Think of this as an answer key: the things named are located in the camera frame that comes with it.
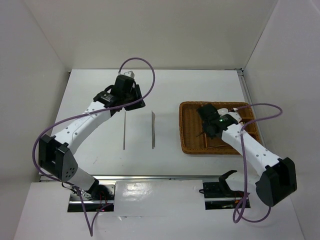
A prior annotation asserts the silver knife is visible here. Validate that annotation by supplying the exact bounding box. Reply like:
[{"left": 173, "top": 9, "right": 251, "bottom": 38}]
[{"left": 153, "top": 112, "right": 156, "bottom": 148}]

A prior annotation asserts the silver chopstick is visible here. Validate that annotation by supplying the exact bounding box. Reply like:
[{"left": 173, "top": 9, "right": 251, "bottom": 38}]
[
  {"left": 122, "top": 111, "right": 127, "bottom": 150},
  {"left": 151, "top": 111, "right": 155, "bottom": 149}
]

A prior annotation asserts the copper chopstick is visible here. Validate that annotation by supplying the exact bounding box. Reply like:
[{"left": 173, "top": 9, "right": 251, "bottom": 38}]
[{"left": 207, "top": 144, "right": 228, "bottom": 149}]

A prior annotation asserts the white ceramic spoon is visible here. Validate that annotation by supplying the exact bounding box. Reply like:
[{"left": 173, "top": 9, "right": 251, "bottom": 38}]
[{"left": 217, "top": 108, "right": 229, "bottom": 115}]

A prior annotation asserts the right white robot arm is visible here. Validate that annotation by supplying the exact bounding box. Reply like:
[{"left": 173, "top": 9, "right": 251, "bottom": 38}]
[{"left": 197, "top": 103, "right": 297, "bottom": 207}]

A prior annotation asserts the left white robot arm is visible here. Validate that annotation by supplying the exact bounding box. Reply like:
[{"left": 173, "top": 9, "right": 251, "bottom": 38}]
[{"left": 38, "top": 71, "right": 145, "bottom": 200}]

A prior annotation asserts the wicker cutlery tray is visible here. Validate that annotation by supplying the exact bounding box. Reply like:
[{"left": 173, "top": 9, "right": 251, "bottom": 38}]
[{"left": 179, "top": 101, "right": 262, "bottom": 155}]

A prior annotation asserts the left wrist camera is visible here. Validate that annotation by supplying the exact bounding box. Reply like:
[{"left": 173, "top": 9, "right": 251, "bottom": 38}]
[{"left": 119, "top": 70, "right": 135, "bottom": 79}]

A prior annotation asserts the aluminium rail right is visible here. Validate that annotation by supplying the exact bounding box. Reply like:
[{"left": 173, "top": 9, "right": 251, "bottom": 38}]
[{"left": 235, "top": 68, "right": 265, "bottom": 146}]

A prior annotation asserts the aluminium rail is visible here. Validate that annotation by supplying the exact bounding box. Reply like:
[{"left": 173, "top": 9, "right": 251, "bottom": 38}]
[
  {"left": 235, "top": 68, "right": 265, "bottom": 146},
  {"left": 94, "top": 175, "right": 220, "bottom": 182}
]

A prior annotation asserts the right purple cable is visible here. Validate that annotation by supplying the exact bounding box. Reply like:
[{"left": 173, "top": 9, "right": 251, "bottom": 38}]
[{"left": 232, "top": 102, "right": 283, "bottom": 224}]

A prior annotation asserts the purple cable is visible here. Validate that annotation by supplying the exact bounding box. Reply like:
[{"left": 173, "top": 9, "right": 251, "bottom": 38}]
[
  {"left": 32, "top": 57, "right": 156, "bottom": 237},
  {"left": 232, "top": 102, "right": 283, "bottom": 224}
]

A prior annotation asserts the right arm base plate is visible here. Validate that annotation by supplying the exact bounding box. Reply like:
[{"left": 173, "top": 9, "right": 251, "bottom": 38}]
[{"left": 199, "top": 182, "right": 244, "bottom": 210}]

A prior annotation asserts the aluminium rail front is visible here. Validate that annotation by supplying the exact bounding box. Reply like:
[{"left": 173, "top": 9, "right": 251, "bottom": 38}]
[{"left": 94, "top": 175, "right": 220, "bottom": 182}]

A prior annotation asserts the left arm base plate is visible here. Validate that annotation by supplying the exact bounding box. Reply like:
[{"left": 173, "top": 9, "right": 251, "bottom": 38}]
[{"left": 67, "top": 184, "right": 116, "bottom": 213}]

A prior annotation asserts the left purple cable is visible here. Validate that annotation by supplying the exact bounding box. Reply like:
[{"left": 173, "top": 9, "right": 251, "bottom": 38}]
[{"left": 32, "top": 57, "right": 156, "bottom": 237}]

